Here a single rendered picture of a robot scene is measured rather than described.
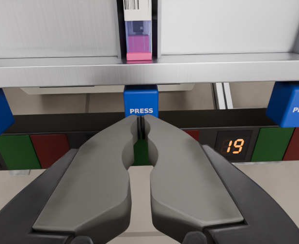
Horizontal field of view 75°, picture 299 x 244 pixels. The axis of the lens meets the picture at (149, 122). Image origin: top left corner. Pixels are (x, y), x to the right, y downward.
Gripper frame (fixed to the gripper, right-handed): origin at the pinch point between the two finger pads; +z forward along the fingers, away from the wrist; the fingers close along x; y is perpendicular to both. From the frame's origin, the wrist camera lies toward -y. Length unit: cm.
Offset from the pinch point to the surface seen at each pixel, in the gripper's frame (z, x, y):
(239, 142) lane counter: 2.6, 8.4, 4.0
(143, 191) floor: 44, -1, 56
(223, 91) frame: 42, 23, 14
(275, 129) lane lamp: 2.5, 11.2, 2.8
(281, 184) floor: 44, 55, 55
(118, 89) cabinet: 67, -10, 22
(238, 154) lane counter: 2.6, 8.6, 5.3
